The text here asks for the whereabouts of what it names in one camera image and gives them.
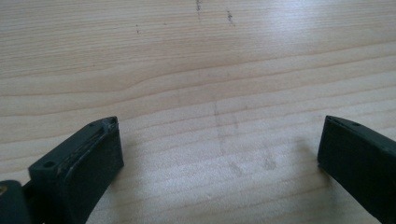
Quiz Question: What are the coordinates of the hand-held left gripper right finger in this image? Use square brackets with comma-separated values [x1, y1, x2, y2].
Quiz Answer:
[317, 115, 396, 224]

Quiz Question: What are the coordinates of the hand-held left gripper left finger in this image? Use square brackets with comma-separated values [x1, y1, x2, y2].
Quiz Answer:
[27, 116, 125, 224]

